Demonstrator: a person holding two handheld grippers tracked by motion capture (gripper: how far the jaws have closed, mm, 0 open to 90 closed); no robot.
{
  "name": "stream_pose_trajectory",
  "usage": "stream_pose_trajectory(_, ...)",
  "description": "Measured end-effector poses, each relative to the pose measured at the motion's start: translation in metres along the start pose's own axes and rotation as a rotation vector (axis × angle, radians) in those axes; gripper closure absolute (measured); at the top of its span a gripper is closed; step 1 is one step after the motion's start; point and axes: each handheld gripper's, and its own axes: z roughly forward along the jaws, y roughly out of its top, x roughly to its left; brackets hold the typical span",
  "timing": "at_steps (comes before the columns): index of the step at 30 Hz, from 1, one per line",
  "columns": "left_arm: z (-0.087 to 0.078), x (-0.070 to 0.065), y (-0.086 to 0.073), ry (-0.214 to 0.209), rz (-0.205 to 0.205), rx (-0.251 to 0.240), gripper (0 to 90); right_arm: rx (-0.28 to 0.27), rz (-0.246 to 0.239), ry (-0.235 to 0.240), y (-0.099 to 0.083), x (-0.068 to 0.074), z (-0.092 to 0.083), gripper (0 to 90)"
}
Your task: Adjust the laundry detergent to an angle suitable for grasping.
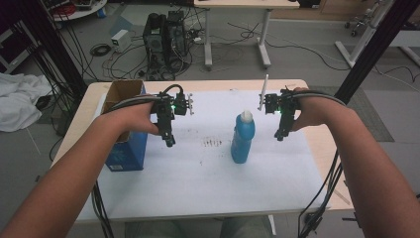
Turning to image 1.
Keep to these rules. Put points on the white crumpled cloth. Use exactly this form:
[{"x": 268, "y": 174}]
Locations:
[{"x": 21, "y": 99}]

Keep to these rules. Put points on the black computer tower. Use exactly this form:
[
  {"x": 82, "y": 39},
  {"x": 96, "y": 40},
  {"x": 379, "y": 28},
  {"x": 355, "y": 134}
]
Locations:
[
  {"x": 176, "y": 36},
  {"x": 154, "y": 39}
]

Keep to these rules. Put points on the office chair wheel base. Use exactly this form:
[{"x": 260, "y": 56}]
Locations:
[{"x": 356, "y": 24}]

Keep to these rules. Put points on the blue cardboard box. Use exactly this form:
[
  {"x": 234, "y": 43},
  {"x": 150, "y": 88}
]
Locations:
[{"x": 130, "y": 153}]

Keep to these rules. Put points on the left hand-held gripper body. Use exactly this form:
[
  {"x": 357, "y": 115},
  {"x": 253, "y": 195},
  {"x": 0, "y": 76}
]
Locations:
[{"x": 180, "y": 105}]

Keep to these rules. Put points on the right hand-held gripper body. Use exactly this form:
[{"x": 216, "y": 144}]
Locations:
[{"x": 274, "y": 103}]

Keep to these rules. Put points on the white table leg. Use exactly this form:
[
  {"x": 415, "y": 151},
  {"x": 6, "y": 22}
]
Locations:
[{"x": 272, "y": 225}]

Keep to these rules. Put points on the white power strip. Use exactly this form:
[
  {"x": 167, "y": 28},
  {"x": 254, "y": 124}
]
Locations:
[{"x": 196, "y": 36}]

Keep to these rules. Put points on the white metal stand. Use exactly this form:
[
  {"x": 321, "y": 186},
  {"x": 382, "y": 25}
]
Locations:
[{"x": 363, "y": 36}]

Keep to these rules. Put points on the blue plastic bottle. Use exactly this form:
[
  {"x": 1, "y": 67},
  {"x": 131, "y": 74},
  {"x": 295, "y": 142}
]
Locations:
[{"x": 242, "y": 139}]

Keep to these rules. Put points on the black metal post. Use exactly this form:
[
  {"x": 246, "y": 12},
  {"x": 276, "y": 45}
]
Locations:
[
  {"x": 52, "y": 46},
  {"x": 373, "y": 49}
]

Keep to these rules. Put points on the person's left hand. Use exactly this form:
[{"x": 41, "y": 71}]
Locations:
[{"x": 138, "y": 117}]

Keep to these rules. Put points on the black power adapter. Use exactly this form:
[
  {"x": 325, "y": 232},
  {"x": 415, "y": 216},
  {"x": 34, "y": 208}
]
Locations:
[{"x": 310, "y": 218}]

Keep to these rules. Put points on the grey floor mat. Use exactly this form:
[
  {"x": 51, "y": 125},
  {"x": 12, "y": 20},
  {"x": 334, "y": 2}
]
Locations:
[{"x": 373, "y": 115}]

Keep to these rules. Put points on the round white table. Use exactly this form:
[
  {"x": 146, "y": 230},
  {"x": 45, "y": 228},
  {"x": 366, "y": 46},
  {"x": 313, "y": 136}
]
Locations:
[{"x": 82, "y": 11}]

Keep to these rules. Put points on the small white box device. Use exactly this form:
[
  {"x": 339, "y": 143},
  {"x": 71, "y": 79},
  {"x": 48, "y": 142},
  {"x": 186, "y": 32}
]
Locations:
[{"x": 121, "y": 40}]

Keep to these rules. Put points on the white desk with wooden top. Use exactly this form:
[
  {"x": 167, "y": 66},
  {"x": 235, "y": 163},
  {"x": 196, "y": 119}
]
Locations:
[{"x": 246, "y": 3}]

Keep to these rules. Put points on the person's right hand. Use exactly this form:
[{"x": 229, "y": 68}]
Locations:
[{"x": 310, "y": 112}]

